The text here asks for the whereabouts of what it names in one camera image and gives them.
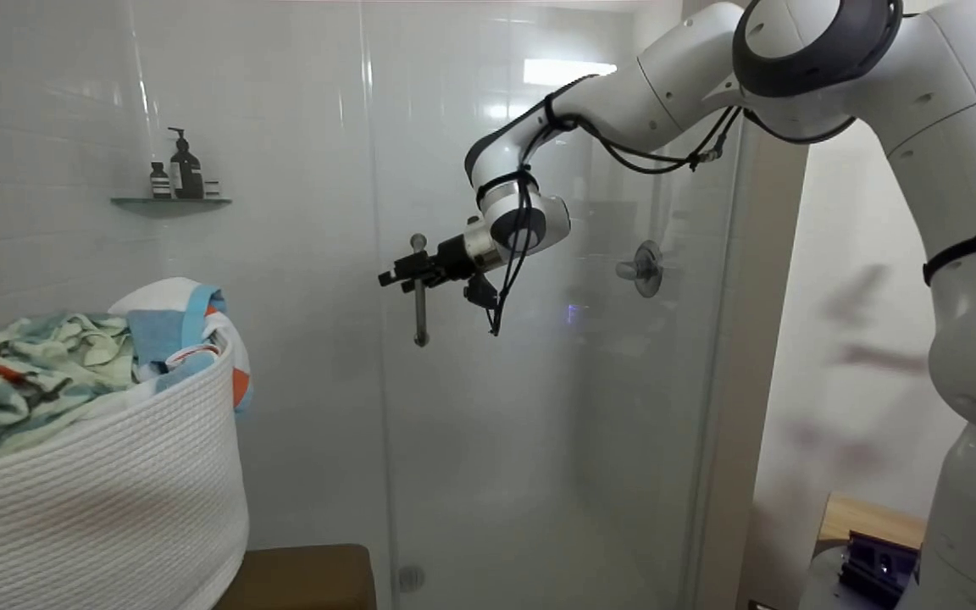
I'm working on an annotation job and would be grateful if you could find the glass corner shower shelf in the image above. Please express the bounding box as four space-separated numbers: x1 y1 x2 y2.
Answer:
110 192 236 220

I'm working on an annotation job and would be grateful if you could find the purple black device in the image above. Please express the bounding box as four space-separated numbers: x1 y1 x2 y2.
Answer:
834 528 921 605

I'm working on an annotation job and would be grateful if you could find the light wooden robot platform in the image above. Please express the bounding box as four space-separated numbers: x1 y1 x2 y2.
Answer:
813 491 927 555

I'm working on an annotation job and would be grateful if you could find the green patterned cloth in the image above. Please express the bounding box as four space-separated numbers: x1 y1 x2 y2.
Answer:
0 313 141 469

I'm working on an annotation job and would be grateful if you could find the small dark bottle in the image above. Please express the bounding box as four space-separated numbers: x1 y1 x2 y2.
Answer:
145 159 177 205

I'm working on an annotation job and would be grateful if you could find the chrome shower valve handle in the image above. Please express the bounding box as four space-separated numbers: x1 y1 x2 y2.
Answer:
613 238 669 303

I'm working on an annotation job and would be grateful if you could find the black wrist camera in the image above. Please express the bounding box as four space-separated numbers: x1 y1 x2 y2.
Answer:
461 268 505 316

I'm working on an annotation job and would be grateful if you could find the white woven laundry basket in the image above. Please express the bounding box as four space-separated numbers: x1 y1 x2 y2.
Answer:
0 276 259 610

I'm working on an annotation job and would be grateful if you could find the frosted glass shower door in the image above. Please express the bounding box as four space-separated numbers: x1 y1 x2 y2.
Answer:
362 0 758 610

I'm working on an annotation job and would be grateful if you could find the dark pump bottle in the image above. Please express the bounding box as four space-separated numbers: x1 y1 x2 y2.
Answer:
166 127 207 205

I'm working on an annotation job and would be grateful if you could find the blue cloth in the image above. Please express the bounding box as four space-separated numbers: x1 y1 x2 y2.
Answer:
122 283 232 397

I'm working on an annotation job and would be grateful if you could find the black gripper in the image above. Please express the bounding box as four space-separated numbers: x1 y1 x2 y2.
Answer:
376 230 505 291

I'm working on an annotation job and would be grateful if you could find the white folded towel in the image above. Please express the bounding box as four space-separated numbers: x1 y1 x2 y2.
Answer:
110 276 218 323

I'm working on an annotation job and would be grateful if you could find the fixed glass shower panel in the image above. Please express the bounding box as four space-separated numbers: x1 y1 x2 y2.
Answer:
125 0 383 555

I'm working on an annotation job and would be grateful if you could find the metal door handle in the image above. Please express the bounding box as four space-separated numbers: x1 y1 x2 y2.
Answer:
407 230 434 352

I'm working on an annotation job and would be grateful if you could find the white orange cloth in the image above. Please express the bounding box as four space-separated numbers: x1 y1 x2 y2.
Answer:
199 310 259 419

